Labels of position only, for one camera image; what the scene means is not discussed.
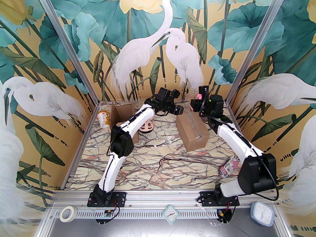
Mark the aluminium frame rail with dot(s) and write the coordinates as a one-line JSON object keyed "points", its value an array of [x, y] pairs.
{"points": [[160, 196]]}

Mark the flag print pouch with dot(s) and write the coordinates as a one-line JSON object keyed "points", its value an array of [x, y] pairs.
{"points": [[228, 168]]}

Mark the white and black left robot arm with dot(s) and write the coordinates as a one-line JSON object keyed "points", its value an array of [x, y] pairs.
{"points": [[133, 125]]}

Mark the white masking tape roll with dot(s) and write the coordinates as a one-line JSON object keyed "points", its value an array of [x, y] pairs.
{"points": [[64, 215]]}

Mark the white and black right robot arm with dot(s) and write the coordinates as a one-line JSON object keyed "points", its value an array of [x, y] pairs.
{"points": [[237, 137]]}

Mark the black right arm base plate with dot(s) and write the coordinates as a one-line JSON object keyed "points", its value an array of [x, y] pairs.
{"points": [[207, 197]]}

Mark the aluminium frame post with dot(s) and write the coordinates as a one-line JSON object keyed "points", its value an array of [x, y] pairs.
{"points": [[249, 58], [75, 58]]}

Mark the small green circuit board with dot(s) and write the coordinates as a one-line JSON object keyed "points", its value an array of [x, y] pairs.
{"points": [[107, 213]]}

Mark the green diamond shaped clock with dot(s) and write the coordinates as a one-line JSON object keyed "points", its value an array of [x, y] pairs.
{"points": [[170, 215]]}

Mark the yellow white yogurt cup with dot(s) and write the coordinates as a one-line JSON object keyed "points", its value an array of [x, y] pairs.
{"points": [[104, 120]]}

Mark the perforated metal strip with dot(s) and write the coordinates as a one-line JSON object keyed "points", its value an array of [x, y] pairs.
{"points": [[138, 213]]}

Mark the pink faced doll toy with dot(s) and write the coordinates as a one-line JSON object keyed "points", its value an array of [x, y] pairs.
{"points": [[147, 127]]}

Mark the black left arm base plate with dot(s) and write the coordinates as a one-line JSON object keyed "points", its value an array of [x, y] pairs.
{"points": [[118, 197]]}

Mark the brown cardboard express box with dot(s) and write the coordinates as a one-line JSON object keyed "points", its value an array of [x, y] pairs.
{"points": [[123, 112], [192, 129]]}

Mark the blue square alarm clock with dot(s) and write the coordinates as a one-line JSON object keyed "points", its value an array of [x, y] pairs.
{"points": [[262, 213]]}

